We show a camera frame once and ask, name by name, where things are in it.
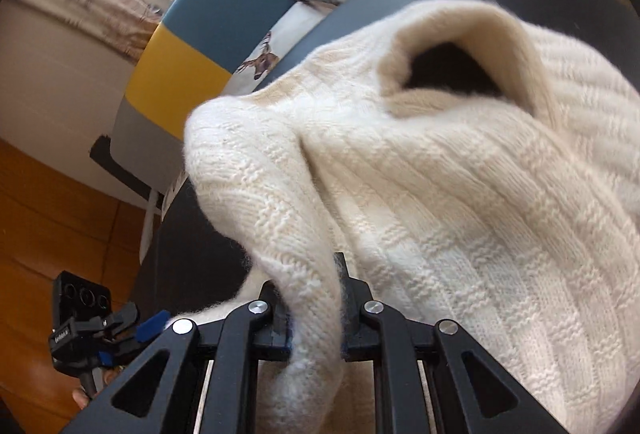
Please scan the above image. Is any cream knitted sweater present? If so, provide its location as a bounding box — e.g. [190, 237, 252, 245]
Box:
[184, 0, 639, 433]

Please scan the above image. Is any grey yellow blue sofa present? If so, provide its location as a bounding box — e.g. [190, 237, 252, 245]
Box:
[110, 0, 302, 215]

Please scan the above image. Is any deer print cushion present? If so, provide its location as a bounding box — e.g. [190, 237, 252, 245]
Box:
[221, 0, 348, 96]

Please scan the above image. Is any black camera box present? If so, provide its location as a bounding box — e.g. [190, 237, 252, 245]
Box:
[52, 271, 112, 329]

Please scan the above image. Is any person's left hand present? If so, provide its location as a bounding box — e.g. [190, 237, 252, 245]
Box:
[72, 366, 124, 409]

